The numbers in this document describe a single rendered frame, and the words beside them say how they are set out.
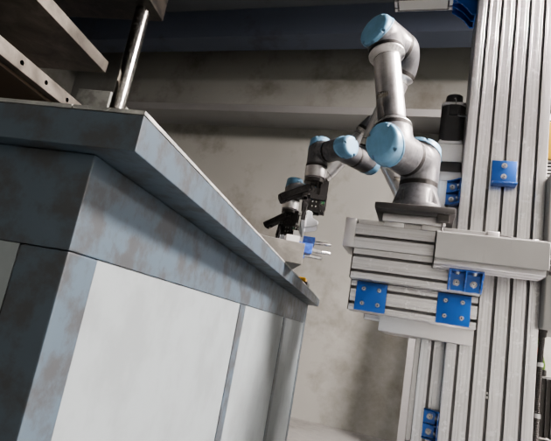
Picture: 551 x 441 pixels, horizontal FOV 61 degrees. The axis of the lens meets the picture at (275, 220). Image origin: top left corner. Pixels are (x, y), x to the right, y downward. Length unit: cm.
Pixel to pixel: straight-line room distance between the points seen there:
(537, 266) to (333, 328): 256
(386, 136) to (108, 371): 105
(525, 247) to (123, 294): 101
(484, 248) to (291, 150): 299
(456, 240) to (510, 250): 13
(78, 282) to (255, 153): 380
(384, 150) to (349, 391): 257
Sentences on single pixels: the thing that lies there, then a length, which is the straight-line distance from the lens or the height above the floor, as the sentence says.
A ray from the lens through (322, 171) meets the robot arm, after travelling 164.
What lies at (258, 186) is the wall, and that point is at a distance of 409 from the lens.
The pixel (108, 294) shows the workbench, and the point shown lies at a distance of 52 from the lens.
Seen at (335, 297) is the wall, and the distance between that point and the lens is 373.
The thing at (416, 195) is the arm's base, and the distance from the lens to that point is 145.
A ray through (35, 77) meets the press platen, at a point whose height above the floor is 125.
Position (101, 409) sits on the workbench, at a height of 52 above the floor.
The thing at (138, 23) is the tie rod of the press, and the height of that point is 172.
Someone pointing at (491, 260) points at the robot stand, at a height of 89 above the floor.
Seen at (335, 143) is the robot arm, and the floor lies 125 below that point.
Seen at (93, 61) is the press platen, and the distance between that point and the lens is 203.
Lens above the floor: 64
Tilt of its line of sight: 12 degrees up
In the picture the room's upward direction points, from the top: 10 degrees clockwise
